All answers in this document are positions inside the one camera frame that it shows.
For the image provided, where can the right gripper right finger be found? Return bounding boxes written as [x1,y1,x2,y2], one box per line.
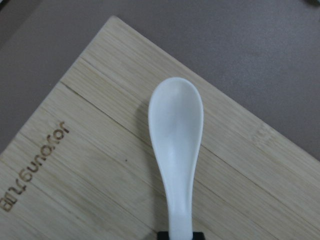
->
[192,231,204,240]

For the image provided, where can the bamboo cutting board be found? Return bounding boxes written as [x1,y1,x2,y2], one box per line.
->
[0,16,320,240]

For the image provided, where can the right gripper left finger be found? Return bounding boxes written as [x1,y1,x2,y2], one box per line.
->
[157,231,170,240]

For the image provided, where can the white ceramic spoon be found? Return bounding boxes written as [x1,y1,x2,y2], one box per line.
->
[148,77,204,240]

